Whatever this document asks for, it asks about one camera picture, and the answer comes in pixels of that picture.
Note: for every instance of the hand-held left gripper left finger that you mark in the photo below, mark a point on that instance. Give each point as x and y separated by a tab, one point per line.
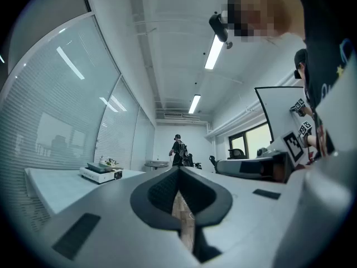
111	219

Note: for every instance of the black office chair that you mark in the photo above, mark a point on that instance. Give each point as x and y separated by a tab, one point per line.
213	163
192	160
237	153

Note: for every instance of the person's black printed t-shirt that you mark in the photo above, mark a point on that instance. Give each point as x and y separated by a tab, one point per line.
320	38

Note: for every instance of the black-framed white board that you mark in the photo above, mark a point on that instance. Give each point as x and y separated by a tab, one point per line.
281	113

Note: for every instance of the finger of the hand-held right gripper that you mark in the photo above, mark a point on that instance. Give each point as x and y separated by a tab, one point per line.
231	167

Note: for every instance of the black head-worn camera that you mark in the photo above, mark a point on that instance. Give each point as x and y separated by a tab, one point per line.
219	28

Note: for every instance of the cream pot with pink flowers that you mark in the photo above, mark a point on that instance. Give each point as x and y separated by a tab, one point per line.
111	162

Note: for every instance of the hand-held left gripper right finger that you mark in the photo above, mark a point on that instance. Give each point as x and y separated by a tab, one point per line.
251	219

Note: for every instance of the person's head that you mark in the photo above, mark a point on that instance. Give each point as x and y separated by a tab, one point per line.
259	10

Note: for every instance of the white patterned lidded jar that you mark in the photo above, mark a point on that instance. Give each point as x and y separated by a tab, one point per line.
101	160

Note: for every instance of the long ceiling light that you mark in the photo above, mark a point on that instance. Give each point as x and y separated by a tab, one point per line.
194	103
214	52

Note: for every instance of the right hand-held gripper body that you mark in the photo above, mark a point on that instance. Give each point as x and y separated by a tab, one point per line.
290	155

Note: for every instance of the dark-framed window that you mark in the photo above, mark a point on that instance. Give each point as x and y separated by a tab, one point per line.
251	142

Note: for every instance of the white portable gas stove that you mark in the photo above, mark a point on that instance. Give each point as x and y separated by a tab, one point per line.
100	177

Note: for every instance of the table with light blue cloth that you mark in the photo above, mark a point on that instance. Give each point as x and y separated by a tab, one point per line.
61	186

